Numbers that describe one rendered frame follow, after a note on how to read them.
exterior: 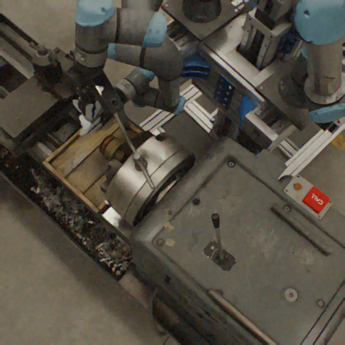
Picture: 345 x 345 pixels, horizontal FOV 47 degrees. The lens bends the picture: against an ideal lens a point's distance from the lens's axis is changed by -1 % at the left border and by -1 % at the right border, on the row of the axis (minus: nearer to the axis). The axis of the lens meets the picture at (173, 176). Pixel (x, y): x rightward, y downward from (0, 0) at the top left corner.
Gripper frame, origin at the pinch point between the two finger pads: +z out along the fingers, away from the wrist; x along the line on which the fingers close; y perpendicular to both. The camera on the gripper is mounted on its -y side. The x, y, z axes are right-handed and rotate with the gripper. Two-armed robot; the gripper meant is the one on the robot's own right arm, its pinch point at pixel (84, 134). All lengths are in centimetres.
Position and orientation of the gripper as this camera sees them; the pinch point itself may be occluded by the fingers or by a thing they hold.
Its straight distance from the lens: 142.0
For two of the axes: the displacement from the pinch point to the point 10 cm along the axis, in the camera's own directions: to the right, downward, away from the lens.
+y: -7.5, -6.3, 2.1
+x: 0.5, -3.6, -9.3
